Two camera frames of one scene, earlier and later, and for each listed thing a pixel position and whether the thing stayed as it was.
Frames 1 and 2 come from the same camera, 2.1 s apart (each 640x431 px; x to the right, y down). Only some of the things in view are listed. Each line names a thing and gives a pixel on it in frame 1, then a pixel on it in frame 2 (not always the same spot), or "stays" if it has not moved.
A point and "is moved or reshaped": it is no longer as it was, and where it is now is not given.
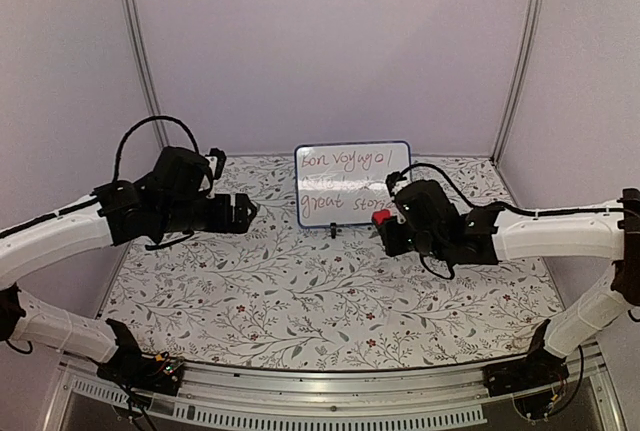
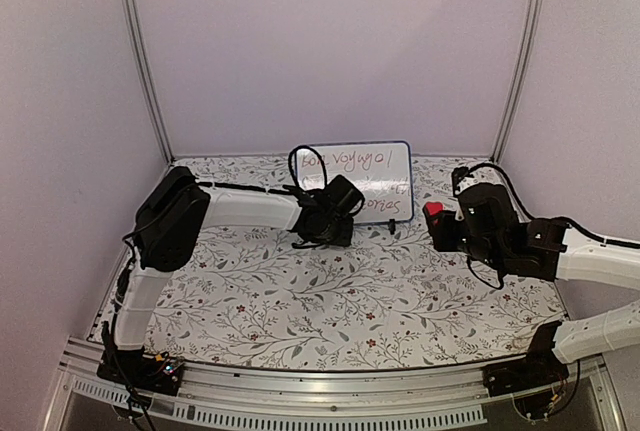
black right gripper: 387,232 -> 444,220
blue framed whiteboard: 344,183 stays
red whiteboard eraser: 380,215 is moved or reshaped
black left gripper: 223,223 -> 345,238
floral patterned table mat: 271,293 stays
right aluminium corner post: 530,44 stays
